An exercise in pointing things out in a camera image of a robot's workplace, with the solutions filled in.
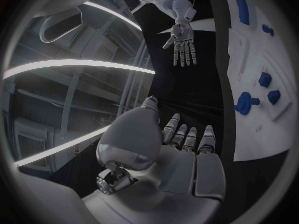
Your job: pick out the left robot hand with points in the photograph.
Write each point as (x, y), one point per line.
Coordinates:
(149, 171)

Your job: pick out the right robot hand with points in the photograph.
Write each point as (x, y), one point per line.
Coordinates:
(183, 35)

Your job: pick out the white task board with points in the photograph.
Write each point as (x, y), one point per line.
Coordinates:
(259, 134)

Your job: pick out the blue long block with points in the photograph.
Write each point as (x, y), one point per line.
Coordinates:
(242, 11)

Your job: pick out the blue peg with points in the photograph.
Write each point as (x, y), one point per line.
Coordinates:
(267, 29)

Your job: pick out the blue gear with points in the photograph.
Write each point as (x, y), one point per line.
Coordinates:
(244, 103)

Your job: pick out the blue square block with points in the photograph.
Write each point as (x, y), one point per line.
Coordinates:
(265, 79)

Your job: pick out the blue hexagonal block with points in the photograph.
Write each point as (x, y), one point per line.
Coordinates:
(273, 97)

